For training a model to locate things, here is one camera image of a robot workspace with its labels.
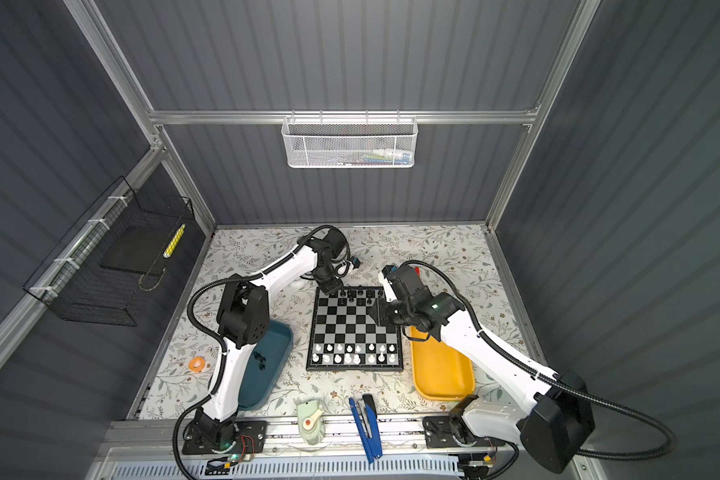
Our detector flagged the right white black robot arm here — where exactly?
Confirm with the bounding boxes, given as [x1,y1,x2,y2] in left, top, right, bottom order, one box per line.
[370,260,677,474]

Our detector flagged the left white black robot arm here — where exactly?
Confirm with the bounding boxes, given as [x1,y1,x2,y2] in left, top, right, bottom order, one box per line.
[172,225,355,455]

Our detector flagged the black white chess board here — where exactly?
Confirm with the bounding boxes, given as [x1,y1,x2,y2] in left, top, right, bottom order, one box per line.
[306,286,404,372]

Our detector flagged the black chess pieces in tray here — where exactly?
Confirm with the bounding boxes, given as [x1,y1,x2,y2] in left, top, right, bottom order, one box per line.
[253,351,266,370]

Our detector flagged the yellow plastic tray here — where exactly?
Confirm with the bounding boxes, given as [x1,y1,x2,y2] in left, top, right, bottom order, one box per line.
[407,327,476,402]

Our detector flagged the teal plastic tray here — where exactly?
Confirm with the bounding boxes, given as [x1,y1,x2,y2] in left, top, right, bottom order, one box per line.
[238,320,293,411]

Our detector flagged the blue black stapler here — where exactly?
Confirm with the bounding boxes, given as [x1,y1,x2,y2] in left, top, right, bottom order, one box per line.
[348,394,383,464]

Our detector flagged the light green tape dispenser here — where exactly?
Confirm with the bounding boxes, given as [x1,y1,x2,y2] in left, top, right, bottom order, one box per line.
[296,399,325,446]

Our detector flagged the yellow green marker in basket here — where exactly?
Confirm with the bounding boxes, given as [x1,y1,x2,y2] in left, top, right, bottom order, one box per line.
[162,223,186,259]

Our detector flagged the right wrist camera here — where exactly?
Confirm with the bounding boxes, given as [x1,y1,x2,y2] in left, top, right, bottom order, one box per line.
[378,265,397,302]

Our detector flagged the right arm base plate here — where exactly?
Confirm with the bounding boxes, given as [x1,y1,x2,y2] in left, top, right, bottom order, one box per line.
[422,415,506,450]

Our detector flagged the white wire wall basket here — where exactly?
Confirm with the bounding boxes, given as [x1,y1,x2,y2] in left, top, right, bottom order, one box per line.
[281,118,419,169]

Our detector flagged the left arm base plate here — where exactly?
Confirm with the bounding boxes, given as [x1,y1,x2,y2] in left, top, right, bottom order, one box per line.
[179,421,268,455]

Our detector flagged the black wire side basket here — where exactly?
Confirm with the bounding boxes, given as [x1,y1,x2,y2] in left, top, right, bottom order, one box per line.
[24,182,194,327]

